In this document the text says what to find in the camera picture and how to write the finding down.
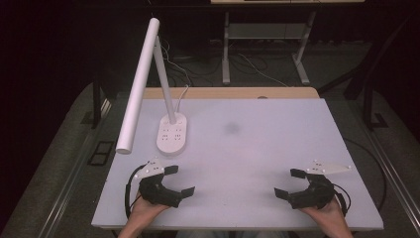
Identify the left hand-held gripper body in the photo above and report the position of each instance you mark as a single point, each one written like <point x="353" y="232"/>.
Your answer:
<point x="155" y="193"/>

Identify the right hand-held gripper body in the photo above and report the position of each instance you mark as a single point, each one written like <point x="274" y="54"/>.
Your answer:
<point x="315" y="195"/>

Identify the person's left hand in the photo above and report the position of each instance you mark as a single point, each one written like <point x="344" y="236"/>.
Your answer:
<point x="142" y="211"/>

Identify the person's right hand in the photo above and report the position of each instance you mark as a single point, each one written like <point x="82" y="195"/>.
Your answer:
<point x="327" y="214"/>

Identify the white table mat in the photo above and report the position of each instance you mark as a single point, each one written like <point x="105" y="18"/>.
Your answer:
<point x="247" y="148"/>

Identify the white desk lamp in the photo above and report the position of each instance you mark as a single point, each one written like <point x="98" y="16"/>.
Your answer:
<point x="138" y="86"/>

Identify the wooden table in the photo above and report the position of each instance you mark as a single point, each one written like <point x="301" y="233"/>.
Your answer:
<point x="231" y="93"/>

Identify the black metal stand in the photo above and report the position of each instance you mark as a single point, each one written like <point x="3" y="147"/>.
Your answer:
<point x="366" y="76"/>

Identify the grey metal stand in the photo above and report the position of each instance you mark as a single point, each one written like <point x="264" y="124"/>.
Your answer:
<point x="264" y="31"/>

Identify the black floor frame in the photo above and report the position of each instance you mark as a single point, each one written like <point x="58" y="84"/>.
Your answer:
<point x="100" y="153"/>

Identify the metal floor rail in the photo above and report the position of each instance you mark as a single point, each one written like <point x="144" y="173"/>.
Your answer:
<point x="72" y="172"/>
<point x="393" y="178"/>

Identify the black metal post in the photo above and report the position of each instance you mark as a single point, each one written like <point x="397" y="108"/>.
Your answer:
<point x="96" y="102"/>

